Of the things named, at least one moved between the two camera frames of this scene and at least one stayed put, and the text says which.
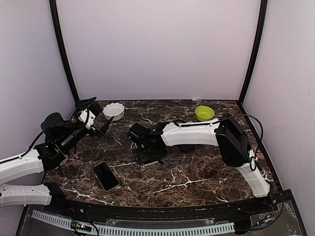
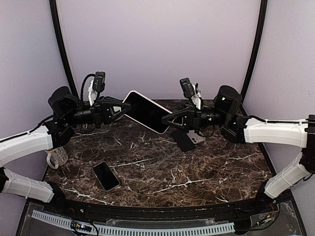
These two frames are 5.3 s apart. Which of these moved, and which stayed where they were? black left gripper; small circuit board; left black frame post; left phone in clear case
Moved: black left gripper
Stayed: left black frame post; small circuit board; left phone in clear case
